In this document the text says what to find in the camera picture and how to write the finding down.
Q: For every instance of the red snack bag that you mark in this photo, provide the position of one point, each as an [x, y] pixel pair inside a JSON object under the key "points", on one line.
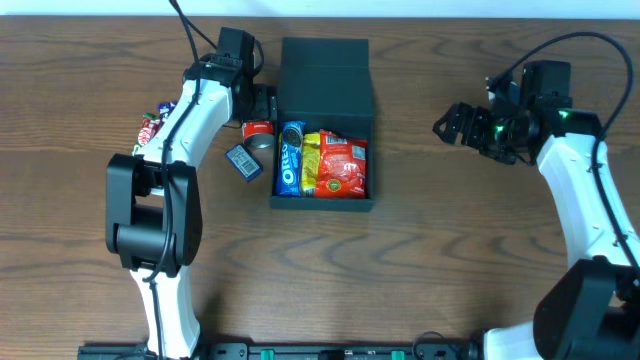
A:
{"points": [[342, 167]]}

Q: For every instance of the blue Oreo cookie pack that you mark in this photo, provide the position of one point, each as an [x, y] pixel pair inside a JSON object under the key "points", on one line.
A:
{"points": [[288, 181]]}

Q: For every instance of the KitKat chocolate bar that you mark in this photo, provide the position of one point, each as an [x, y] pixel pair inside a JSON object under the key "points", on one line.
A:
{"points": [[150, 126]]}

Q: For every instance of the red Pringles can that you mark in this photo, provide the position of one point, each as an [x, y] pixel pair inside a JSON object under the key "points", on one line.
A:
{"points": [[258, 134]]}

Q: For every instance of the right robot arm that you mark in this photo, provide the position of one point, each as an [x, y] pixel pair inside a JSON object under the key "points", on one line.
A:
{"points": [[593, 310]]}

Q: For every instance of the black gift box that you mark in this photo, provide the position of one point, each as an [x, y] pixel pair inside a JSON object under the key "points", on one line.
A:
{"points": [[326, 83]]}

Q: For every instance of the purple Dairy Milk bar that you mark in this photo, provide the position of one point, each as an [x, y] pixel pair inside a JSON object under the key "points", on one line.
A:
{"points": [[165, 108]]}

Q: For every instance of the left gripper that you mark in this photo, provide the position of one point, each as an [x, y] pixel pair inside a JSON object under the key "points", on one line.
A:
{"points": [[265, 103]]}

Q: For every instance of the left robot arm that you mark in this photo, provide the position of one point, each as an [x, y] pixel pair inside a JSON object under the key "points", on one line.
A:
{"points": [[153, 210]]}

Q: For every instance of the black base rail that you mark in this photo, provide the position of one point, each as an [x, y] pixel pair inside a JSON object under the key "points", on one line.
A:
{"points": [[430, 350]]}

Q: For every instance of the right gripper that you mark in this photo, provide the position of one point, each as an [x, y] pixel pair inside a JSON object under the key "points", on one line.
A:
{"points": [[480, 128]]}

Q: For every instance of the yellow snack bag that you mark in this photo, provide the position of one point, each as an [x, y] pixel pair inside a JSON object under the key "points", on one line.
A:
{"points": [[310, 163]]}

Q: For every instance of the small dark blue packet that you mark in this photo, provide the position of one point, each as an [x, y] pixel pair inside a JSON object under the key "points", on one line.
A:
{"points": [[244, 162]]}

